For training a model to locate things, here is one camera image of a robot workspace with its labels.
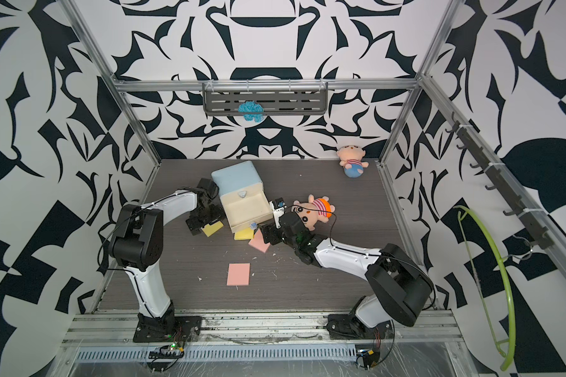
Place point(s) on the plush boy doll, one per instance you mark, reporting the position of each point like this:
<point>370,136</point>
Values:
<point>351,160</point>

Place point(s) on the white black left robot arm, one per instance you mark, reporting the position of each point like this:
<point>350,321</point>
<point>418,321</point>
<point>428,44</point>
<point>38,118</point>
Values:
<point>137,243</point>

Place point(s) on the small black connector box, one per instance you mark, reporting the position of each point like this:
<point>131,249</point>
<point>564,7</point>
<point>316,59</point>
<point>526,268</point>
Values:
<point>367,359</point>

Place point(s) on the pink sticky note pad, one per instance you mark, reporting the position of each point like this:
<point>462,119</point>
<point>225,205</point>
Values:
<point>238,274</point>
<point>258,242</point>

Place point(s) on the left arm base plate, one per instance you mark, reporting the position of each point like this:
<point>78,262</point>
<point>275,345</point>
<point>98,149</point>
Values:
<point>167,329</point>

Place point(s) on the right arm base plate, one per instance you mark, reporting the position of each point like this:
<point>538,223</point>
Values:
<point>348,326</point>

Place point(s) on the teal crumpled object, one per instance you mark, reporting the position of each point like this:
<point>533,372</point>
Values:
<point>251,111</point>

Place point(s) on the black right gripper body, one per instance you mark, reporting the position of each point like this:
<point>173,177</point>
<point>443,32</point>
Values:
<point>277,234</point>

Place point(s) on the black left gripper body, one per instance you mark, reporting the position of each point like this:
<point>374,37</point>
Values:
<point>215,214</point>

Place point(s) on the black hook rail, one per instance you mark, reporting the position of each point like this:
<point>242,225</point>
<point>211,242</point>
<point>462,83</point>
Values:
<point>503,182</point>

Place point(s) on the yellow sticky note pad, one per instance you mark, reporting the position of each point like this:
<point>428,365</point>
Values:
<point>210,229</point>
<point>245,234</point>

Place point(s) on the plush pig doll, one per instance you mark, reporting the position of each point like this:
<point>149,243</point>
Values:
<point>314,211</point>

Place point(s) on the grey wall shelf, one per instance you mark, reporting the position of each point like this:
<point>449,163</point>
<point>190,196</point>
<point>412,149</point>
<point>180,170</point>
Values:
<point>278,99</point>

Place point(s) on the small circuit board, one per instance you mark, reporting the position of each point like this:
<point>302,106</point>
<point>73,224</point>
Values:
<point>167,352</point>

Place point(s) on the pale blue drawer box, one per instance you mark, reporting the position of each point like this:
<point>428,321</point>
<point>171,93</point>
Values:
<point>241,193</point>

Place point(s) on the white slotted cable duct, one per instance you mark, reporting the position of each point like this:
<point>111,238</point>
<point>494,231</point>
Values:
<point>294,352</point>

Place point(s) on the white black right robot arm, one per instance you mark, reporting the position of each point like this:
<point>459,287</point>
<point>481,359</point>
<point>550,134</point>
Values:
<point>400,287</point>

